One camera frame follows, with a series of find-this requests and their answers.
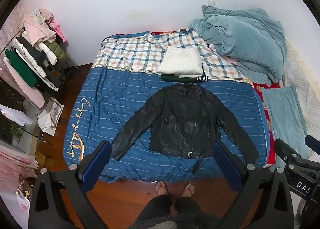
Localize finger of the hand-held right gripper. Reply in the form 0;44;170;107
273;139;301;167
304;135;320;150

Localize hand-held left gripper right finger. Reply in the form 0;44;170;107
212;140;294;229

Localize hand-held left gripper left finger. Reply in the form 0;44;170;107
28;140;112;229

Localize black leather jacket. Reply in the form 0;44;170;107
110;83;260;174

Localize metal clothes rack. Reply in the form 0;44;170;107
0;26;82;95

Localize red patterned sheet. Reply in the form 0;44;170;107
251;82;280;168

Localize teal pillow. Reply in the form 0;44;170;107
260;85;310;158

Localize flip-flop sandal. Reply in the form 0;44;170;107
180;183;195;198

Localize person's right leg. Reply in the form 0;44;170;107
174;196;218;229

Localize person's leg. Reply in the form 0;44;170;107
174;196;218;229
130;194;173;229

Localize blue striped bed cover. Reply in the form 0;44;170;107
64;65;269;184

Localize white tote bag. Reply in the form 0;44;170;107
37;98;64;136

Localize white quilted mat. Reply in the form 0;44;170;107
282;42;320;137

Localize person's feet in sandals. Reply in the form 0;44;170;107
155;180;170;196

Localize person's left leg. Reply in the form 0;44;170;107
130;194;173;229

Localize pink folded bedding stack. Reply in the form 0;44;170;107
0;144;39;179

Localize pink printed plastic bag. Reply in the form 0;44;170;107
16;189;32;213

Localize green plant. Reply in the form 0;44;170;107
9;122;25;145

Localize grey fuzzy top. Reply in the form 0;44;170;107
139;215;193;229

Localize green folded garment white stripes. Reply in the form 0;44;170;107
161;69;209;84

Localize white hanging shirt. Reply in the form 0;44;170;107
0;104;34;127

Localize light pink coat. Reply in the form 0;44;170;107
0;57;45;108

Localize pale pink cloth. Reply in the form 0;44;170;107
209;44;242;67

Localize white fluffy folded sweater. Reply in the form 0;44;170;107
157;46;204;78

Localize plaid quilt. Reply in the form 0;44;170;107
91;28;253;85

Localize teal duvet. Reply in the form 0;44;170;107
189;5;287;86

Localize olive puffer jacket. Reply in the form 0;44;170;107
41;41;67;62

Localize green hanging garment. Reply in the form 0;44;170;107
5;51;38;88

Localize white puffer jacket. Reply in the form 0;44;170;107
12;37;57;77

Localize black hanging garment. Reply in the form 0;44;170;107
17;36;63;92

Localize hot pink garment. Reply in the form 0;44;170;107
51;21;68;43

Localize pink fluffy jacket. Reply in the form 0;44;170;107
23;8;57;46

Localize pink floral curtain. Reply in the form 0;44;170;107
0;2;28;52

